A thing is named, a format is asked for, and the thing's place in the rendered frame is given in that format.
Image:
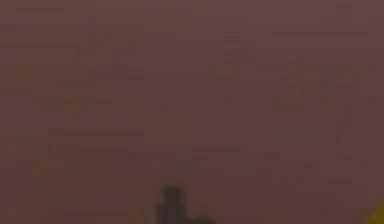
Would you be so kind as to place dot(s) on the yellow slanted edge shape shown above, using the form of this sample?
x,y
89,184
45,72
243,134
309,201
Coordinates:
x,y
379,216

